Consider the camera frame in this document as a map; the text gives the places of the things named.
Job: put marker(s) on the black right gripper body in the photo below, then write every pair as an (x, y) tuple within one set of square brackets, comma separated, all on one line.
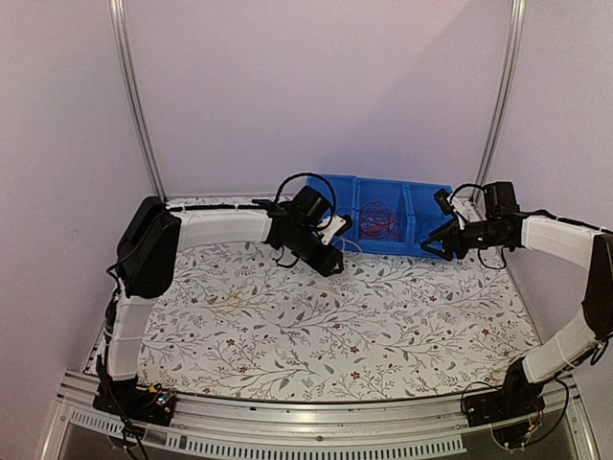
[(462, 248)]

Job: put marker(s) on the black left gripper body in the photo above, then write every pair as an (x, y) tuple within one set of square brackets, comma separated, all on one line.
[(301, 248)]

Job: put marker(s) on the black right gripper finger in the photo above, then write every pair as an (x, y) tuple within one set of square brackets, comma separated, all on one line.
[(438, 248), (442, 234)]

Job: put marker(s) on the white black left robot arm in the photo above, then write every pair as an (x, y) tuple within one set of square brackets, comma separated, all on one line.
[(146, 255)]

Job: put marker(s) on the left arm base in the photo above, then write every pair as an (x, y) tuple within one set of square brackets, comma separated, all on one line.
[(154, 405)]

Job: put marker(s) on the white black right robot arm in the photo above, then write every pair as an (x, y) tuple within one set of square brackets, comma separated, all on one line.
[(576, 248)]

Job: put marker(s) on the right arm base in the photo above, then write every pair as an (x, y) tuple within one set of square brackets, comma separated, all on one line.
[(517, 397)]

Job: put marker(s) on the blue three-compartment plastic bin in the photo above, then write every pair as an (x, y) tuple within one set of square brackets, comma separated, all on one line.
[(388, 217)]

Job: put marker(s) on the floral patterned tablecloth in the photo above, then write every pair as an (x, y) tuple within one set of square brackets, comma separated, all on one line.
[(236, 323)]

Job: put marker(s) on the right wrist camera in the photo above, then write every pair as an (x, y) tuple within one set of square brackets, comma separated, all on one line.
[(444, 200)]

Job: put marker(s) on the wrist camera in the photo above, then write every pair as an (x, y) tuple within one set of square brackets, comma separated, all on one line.
[(444, 200), (332, 227)]

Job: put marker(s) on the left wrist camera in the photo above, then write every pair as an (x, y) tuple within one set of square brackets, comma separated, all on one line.
[(332, 227)]

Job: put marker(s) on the aluminium frame post right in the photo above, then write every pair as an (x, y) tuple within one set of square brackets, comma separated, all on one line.
[(509, 63)]

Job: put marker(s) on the aluminium frame post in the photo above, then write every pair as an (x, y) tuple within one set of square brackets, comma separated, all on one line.
[(134, 100), (509, 63)]

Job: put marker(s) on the aluminium frame post left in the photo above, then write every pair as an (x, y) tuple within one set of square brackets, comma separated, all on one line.
[(134, 100)]

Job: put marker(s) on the aluminium front rail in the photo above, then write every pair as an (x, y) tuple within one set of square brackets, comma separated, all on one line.
[(217, 428)]

